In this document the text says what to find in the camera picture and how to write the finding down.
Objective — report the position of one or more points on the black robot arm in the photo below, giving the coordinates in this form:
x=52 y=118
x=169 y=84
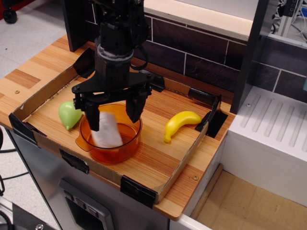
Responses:
x=123 y=28

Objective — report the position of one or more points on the black caster wheel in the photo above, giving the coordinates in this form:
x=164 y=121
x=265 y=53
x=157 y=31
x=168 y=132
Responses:
x=10 y=16

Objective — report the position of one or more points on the orange transparent plastic pot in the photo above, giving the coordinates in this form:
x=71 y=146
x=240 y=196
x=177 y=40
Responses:
x=129 y=131

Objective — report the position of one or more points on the salmon sushi toy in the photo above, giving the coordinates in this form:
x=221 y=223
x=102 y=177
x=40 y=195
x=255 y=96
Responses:
x=108 y=135

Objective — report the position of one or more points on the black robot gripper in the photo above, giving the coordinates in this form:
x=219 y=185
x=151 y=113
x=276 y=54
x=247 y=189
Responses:
x=112 y=82

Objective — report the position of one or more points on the black vertical post right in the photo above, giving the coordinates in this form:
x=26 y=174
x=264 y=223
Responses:
x=243 y=84

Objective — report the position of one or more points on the green toy pear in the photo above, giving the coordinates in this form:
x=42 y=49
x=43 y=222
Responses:
x=69 y=115

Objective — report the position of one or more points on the white toy sink drainboard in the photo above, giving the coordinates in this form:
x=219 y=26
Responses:
x=266 y=144

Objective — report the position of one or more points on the yellow toy banana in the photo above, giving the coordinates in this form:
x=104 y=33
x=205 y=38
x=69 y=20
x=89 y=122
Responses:
x=179 y=120

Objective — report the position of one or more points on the cardboard fence with black tape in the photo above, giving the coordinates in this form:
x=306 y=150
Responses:
x=209 y=125

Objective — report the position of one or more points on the grey toy oven front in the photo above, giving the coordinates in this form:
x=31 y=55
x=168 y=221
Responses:
x=77 y=199

